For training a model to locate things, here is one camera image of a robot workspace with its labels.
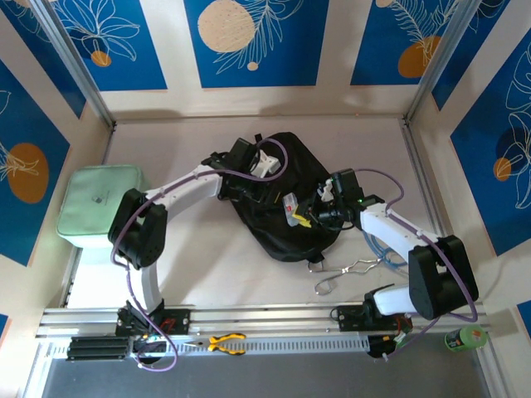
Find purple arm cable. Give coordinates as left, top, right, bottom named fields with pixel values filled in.
left=355, top=167, right=479, bottom=360
left=110, top=138, right=290, bottom=371

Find mint green storage box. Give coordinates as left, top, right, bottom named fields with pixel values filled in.
left=56, top=164, right=147, bottom=250

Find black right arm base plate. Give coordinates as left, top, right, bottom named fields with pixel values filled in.
left=336, top=304, right=414, bottom=332

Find black ribbed block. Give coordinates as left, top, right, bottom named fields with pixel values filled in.
left=67, top=335, right=130, bottom=362

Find aluminium frame post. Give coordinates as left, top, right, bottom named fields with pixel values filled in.
left=28, top=0, right=116, bottom=128
left=404, top=0, right=478, bottom=125

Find black fabric backpack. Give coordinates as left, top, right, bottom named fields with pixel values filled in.
left=227, top=131, right=342, bottom=264

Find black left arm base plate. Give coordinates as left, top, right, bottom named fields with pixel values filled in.
left=115, top=305, right=192, bottom=336

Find long aluminium base rail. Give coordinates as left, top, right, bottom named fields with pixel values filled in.
left=35, top=305, right=493, bottom=339

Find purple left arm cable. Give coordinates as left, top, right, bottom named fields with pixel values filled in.
left=110, top=138, right=290, bottom=371

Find yellow handled pliers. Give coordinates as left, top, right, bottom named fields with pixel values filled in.
left=207, top=332, right=248, bottom=357

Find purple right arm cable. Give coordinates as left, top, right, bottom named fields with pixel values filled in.
left=355, top=167, right=479, bottom=360

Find metal wire tongs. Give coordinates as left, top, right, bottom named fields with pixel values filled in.
left=309, top=255, right=389, bottom=296

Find clear plastic case red label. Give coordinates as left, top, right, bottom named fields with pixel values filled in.
left=281, top=192, right=303, bottom=228

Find light blue cable coil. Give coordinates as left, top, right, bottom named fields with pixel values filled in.
left=361, top=230, right=410, bottom=270

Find grey slotted cable duct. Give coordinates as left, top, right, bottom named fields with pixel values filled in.
left=130, top=334, right=371, bottom=354

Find green tape roll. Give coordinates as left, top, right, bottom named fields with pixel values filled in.
left=444, top=324, right=487, bottom=354

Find aluminium side rail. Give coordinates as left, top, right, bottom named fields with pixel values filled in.
left=400, top=119, right=451, bottom=240
left=60, top=246, right=82, bottom=308

